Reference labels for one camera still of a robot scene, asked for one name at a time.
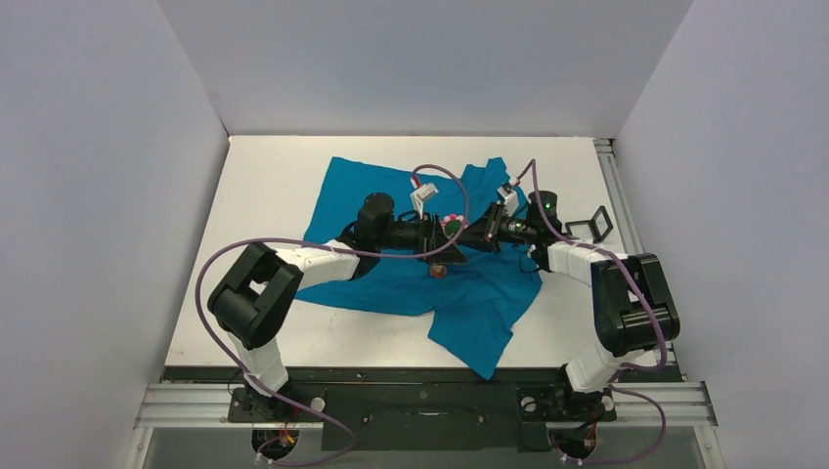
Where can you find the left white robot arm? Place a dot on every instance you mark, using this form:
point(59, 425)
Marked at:
point(253, 298)

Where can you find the aluminium front rail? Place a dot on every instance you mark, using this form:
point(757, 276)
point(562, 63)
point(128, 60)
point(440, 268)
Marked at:
point(685, 404)

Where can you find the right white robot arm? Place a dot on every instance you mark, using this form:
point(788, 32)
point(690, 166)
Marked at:
point(632, 306)

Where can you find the blue t-shirt garment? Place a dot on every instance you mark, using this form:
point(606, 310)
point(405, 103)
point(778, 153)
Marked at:
point(474, 307)

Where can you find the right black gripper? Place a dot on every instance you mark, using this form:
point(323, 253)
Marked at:
point(491, 227)

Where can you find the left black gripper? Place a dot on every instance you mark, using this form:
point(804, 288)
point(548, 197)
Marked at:
point(428, 232)

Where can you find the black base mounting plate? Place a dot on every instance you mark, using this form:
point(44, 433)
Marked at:
point(416, 409)

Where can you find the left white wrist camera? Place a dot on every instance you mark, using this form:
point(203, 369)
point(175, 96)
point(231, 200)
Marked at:
point(420, 195)

